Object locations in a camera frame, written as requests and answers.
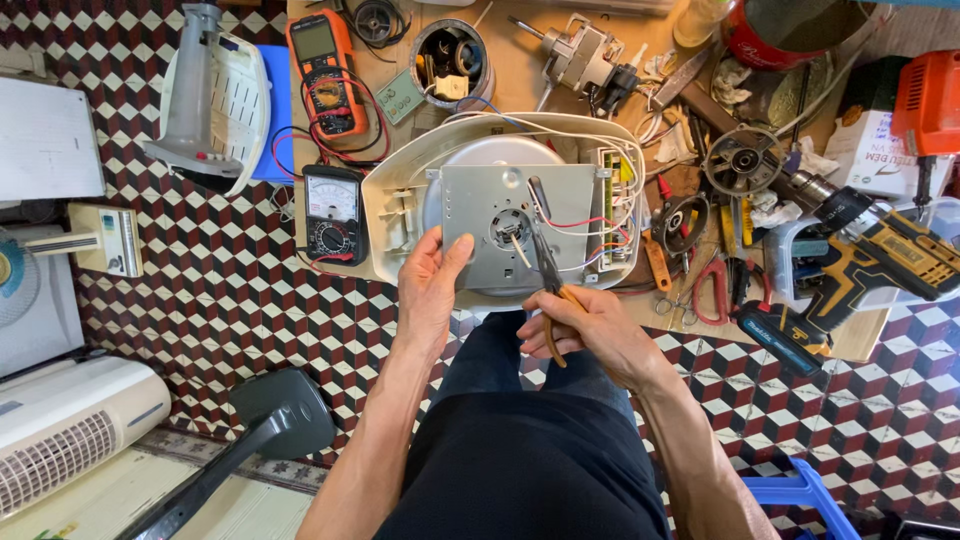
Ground metal file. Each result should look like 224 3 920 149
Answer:
651 45 714 111

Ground orange-handled needle-nose pliers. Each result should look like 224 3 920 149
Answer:
526 176 590 369

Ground round silver motor end cap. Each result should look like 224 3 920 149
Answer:
703 125 786 198

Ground person's dark trousers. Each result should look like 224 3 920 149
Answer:
373 310 670 540

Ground white fan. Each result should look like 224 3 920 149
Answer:
0 225 86 378

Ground cream fan control housing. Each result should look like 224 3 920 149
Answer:
26 202 144 279

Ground orange power tool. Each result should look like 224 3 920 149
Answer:
891 51 960 158

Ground white cardboard box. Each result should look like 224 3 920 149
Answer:
825 111 955 199

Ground yellow black cordless drill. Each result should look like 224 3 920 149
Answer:
731 171 960 378

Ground red metal tin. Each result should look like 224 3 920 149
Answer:
721 0 873 73

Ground red and black test leads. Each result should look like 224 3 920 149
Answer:
271 67 393 181

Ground clear plastic container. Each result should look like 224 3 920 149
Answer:
765 196 960 313

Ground crumpled white tissue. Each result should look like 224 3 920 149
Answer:
711 57 753 107

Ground cooker control circuit board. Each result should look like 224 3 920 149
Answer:
600 148 640 268

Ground black motor bracket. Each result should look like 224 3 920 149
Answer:
650 193 711 257

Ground orange digital multimeter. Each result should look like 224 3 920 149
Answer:
286 9 370 141

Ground black analog multimeter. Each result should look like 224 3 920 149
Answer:
302 165 369 268

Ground orange-handled screwdriver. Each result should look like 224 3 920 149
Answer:
642 231 673 293

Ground metal tin with parts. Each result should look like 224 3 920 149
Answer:
409 18 497 114

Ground white flat panel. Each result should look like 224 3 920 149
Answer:
0 75 107 202

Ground grey fan stand white base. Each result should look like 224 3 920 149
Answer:
142 0 273 198

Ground red-handled snips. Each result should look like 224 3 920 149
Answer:
690 255 733 328

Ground grey fan motor with shaft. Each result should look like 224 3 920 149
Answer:
508 13 640 115

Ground person's right hand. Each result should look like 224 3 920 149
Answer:
516 285 676 395

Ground blue plastic stool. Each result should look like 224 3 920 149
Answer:
742 457 865 540
251 45 296 186

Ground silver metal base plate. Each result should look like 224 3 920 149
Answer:
426 163 612 295

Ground small green circuit board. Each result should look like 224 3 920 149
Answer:
375 69 427 126

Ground white rice cooker housing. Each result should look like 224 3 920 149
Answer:
361 112 648 312

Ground white air cooler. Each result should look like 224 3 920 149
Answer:
0 356 173 520

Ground dark grey fan stand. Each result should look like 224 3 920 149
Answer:
112 367 338 540

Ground person's left hand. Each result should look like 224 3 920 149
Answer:
396 225 476 361

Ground small metal scissors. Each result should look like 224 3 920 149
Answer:
654 288 699 328

